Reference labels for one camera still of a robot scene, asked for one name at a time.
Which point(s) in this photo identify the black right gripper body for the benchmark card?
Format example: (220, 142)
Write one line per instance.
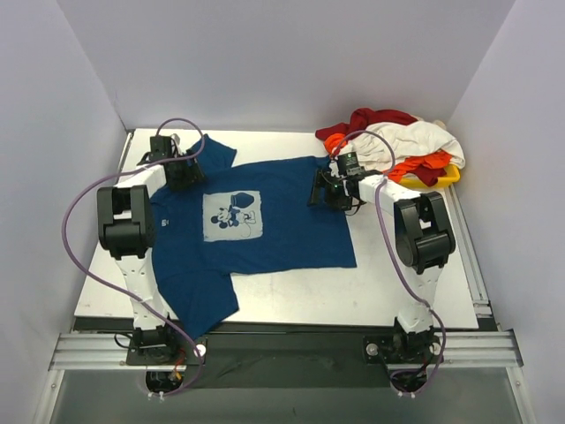
(320, 188)

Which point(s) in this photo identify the white t-shirt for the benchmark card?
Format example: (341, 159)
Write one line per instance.
(417, 139)

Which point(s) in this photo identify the orange t-shirt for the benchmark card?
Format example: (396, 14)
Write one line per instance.
(412, 161)

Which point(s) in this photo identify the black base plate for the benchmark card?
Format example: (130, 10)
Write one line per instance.
(285, 358)

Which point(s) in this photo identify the blue Mickey Mouse t-shirt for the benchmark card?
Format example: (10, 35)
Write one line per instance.
(246, 219)

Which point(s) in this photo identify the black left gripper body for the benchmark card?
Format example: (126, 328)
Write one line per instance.
(186, 172)

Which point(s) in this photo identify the aluminium mounting rail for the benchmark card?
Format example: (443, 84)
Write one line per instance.
(81, 351)

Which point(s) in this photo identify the yellow plastic bin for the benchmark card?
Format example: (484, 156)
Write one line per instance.
(424, 178)

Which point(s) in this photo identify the dark red t-shirt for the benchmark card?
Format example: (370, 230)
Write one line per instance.
(361, 118)

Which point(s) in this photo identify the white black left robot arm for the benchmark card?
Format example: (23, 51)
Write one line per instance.
(127, 231)

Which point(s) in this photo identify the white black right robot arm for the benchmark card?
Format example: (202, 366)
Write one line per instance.
(417, 233)

